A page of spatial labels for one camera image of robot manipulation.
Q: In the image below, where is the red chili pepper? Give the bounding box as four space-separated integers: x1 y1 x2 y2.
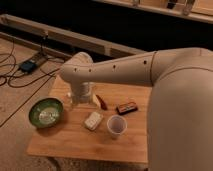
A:
96 95 108 110

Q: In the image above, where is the brown orange rectangular box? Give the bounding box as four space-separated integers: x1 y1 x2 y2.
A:
116 102 138 115

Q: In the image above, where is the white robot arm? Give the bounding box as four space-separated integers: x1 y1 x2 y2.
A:
60 48 213 171

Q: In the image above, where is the wooden table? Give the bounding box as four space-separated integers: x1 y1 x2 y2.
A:
27 78 151 163

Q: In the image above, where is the blue power adapter box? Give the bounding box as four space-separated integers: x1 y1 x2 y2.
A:
19 52 47 74

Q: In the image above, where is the black floor cable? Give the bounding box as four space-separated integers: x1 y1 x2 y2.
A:
0 36 68 128

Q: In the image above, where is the translucent plastic cup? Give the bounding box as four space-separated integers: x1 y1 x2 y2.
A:
107 115 127 139

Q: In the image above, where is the green ceramic bowl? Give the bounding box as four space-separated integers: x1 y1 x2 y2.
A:
28 98 63 128

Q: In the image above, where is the long baseboard rail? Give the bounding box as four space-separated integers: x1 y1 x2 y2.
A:
0 14 144 58

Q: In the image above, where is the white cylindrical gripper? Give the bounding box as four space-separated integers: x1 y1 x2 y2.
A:
66 82 92 110

